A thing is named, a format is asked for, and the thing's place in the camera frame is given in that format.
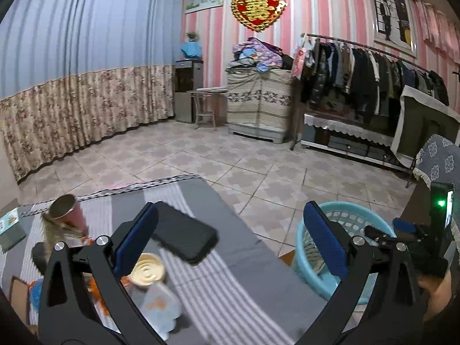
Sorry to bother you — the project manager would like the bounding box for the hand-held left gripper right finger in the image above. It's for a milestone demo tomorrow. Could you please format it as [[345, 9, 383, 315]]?
[[303, 201, 425, 345]]

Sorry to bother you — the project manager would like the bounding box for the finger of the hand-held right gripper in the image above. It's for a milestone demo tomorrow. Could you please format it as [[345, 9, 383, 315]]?
[[364, 225, 396, 249], [392, 217, 429, 241]]

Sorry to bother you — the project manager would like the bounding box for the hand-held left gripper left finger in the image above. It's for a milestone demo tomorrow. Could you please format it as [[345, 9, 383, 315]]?
[[38, 202, 169, 345]]

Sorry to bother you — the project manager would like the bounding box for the light blue plastic basket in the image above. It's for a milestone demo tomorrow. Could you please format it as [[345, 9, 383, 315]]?
[[291, 201, 398, 306]]

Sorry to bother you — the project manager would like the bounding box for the black ribbed paper cup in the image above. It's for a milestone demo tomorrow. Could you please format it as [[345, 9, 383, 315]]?
[[32, 244, 48, 272]]

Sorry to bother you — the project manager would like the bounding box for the person's right hand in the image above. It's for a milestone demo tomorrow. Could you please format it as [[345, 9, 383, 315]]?
[[420, 271, 454, 326]]

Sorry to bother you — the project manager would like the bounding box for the black glasses case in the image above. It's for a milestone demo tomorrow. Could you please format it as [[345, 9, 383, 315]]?
[[151, 201, 219, 267]]

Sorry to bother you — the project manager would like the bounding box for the grey patterned chair cover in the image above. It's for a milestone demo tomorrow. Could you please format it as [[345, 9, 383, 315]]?
[[413, 134, 460, 191]]

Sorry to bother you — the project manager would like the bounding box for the pink metal mug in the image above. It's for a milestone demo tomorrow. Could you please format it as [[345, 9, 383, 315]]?
[[48, 194, 89, 238]]

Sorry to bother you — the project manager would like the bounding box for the orange snack packet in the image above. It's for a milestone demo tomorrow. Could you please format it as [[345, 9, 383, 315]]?
[[83, 272, 132, 327]]

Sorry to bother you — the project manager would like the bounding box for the clear plastic packet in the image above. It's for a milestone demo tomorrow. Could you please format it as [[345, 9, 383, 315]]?
[[140, 282, 184, 336]]

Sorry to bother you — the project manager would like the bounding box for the patterned crumpled wrapper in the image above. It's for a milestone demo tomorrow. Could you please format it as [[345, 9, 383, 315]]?
[[41, 217, 95, 247]]

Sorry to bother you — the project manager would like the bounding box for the grey striped mat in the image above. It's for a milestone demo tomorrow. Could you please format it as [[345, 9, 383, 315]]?
[[0, 174, 336, 345]]

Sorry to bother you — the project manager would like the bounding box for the low cabinet with lace cloth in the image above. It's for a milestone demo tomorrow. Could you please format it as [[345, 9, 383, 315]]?
[[300, 112, 407, 169]]

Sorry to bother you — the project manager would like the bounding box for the cloth covered television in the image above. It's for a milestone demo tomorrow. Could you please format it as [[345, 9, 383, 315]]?
[[390, 85, 460, 169]]

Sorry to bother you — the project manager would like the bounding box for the blue plastic packet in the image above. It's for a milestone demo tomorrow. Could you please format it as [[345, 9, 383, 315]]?
[[29, 280, 45, 317]]

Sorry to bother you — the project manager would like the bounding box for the teal cardboard box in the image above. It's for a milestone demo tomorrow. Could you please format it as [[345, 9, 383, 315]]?
[[0, 208, 27, 254]]

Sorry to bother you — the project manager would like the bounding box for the brown cardboard piece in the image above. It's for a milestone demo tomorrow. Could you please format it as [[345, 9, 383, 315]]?
[[9, 276, 31, 327]]

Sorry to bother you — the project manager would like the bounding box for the wooden stool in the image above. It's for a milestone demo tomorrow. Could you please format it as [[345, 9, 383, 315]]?
[[187, 88, 229, 130]]

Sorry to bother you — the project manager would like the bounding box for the cloth covered cabinet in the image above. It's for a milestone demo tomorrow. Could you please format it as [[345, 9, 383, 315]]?
[[226, 68, 292, 143]]

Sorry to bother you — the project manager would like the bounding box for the grey water dispenser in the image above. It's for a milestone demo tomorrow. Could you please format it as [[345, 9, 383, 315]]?
[[173, 59, 204, 124]]

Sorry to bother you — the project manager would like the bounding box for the row of hanging clothes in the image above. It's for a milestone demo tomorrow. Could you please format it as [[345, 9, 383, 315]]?
[[300, 39, 450, 123]]

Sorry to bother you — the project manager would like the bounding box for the pink hanging bag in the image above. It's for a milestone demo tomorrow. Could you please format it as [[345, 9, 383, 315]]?
[[292, 45, 306, 78]]

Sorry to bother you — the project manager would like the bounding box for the blue and floral curtain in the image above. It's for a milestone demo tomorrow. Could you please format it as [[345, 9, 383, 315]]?
[[0, 0, 185, 185]]

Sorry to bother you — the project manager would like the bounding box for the metal clothes rack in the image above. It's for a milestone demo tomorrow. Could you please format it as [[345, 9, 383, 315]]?
[[290, 33, 432, 152]]

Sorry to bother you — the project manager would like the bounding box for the pink window valance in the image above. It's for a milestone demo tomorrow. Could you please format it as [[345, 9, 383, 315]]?
[[413, 0, 460, 66]]

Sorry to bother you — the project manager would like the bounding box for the pile of folded clothes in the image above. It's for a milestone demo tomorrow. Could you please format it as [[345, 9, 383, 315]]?
[[226, 37, 295, 74]]

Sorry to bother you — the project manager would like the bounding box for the blue covered water bottle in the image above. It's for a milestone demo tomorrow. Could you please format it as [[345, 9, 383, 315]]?
[[180, 32, 202, 60]]

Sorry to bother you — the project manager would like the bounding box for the framed wall poster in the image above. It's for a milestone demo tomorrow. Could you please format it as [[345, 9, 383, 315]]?
[[368, 0, 419, 59]]

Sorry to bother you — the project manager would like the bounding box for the red heart wall decoration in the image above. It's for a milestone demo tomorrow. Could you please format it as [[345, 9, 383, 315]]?
[[230, 0, 288, 33]]

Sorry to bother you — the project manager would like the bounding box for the landscape wall banner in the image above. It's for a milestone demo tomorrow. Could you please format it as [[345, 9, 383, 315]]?
[[184, 0, 225, 15]]

